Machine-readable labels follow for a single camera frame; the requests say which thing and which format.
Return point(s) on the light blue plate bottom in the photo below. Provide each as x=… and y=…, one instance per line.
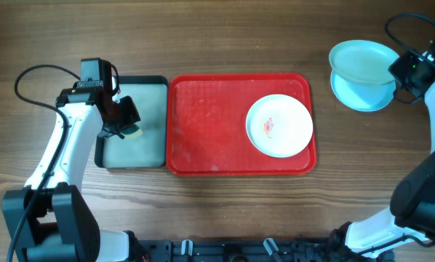
x=363, y=62

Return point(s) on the white plate with stain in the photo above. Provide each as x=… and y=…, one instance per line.
x=279, y=126

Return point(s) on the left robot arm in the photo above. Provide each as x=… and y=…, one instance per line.
x=48, y=219

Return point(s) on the red plastic tray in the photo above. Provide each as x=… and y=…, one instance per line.
x=206, y=134

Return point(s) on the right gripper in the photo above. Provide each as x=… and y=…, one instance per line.
x=399, y=69

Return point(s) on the black water tray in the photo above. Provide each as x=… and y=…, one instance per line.
x=149, y=94

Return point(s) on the light blue plate top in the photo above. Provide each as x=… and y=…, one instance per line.
x=359, y=97

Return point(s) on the light blue plate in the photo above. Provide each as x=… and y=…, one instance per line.
x=363, y=62
x=359, y=97

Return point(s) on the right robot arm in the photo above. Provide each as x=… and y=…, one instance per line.
x=410, y=217

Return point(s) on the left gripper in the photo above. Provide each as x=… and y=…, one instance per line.
x=129, y=114

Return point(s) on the green yellow sponge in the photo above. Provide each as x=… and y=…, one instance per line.
x=132, y=131

